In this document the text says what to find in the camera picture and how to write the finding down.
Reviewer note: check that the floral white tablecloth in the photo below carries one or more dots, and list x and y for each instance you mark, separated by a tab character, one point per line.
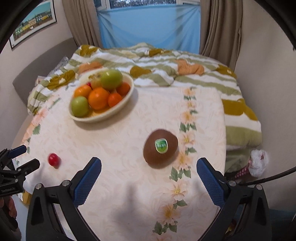
131	200

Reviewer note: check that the white fruit bowl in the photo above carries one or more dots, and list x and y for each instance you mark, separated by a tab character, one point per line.
99	115

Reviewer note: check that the blue window cloth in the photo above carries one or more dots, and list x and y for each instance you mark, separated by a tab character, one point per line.
167	26

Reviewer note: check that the large green apple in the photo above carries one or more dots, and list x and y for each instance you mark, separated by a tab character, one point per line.
111	79

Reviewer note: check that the small mandarin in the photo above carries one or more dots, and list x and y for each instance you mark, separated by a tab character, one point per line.
123	89
114	99

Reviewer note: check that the person left hand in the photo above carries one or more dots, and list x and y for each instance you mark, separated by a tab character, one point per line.
8	201

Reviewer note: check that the small mandarin back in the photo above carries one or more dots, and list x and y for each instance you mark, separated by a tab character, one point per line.
123	89

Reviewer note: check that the framed wall picture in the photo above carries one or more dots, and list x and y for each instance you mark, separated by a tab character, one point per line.
40	17

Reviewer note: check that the small green apple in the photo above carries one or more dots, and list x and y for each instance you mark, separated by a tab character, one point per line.
79	106

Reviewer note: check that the beige curtain right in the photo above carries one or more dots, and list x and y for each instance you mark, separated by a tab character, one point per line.
220	34

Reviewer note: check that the striped floral quilt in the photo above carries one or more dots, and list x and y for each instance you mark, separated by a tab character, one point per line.
150	66

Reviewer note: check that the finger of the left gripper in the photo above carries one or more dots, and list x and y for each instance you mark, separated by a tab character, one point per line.
12	153
26	169

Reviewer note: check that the brown kiwi with sticker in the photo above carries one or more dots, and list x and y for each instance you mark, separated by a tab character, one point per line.
160	147

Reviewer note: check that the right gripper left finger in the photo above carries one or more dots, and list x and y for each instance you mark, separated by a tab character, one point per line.
43	222

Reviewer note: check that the white plastic bag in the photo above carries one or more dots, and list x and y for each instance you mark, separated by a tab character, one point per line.
257	163

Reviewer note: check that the beige curtain left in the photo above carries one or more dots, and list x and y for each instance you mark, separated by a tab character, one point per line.
82	19

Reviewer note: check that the orange left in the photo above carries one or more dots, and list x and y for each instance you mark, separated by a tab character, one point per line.
83	90

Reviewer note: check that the yellow-brown pear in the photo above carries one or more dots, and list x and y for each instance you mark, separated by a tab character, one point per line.
95	80

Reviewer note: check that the beige curtain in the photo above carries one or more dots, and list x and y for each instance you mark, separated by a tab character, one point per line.
82	19
220	34

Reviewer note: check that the grey headboard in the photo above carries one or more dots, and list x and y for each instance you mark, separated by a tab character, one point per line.
42	66

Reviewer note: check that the large orange front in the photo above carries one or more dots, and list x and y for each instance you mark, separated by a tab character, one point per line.
98	98

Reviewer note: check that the red cherry tomato on table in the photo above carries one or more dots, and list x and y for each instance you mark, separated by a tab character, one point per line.
54	160

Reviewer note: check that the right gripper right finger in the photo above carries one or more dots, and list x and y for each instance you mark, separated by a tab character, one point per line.
244	212

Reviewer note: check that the small mandarin front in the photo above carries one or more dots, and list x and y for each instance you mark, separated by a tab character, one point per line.
114	99

